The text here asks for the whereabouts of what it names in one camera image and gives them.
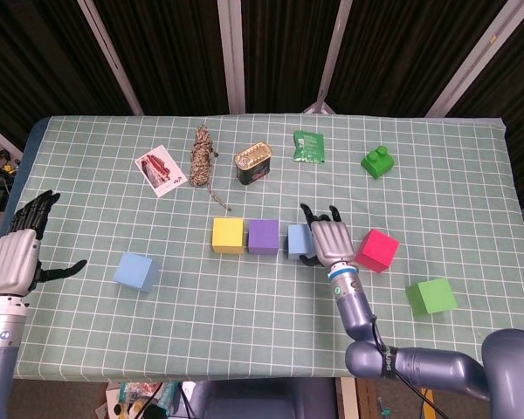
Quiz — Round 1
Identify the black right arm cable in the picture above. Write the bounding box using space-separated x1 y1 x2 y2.
369 320 446 419

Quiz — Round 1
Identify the green studded toy brick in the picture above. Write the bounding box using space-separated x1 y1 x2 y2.
361 147 396 180

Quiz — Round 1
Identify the yellow foam cube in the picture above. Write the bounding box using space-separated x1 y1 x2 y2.
211 216 247 255

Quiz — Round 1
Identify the purple foam cube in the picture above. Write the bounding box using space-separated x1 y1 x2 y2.
247 219 281 256

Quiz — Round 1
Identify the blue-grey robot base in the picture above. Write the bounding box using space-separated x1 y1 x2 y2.
187 378 337 419

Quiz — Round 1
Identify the dark green meat tin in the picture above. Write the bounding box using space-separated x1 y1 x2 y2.
233 140 273 186

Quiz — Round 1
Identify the green foam cube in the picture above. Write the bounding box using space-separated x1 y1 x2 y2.
405 278 459 317

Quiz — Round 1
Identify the green checked tablecloth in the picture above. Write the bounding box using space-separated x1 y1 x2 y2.
0 113 524 380

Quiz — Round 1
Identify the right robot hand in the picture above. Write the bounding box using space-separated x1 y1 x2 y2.
300 203 356 268

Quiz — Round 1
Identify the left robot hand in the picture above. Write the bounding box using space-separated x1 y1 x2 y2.
0 189 88 296

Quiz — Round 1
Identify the white photo card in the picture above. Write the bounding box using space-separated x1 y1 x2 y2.
134 146 188 198

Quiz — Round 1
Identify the camouflage rope bundle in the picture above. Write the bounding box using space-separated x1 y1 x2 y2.
188 125 232 212

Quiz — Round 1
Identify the colourful floor clutter pile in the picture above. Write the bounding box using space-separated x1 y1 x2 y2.
104 380 189 419

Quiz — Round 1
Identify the green snack packet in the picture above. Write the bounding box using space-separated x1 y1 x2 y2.
292 129 326 164

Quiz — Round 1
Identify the light blue foam cube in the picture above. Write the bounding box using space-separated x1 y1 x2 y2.
113 251 161 293
286 223 316 261

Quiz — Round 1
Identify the pink foam cube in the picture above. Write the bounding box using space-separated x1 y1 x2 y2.
354 229 401 274

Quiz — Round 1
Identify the white frame post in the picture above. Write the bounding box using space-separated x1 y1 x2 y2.
76 0 145 116
303 0 355 115
425 0 521 118
217 0 247 115

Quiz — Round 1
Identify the white table leg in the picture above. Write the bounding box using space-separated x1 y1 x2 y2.
336 377 360 419

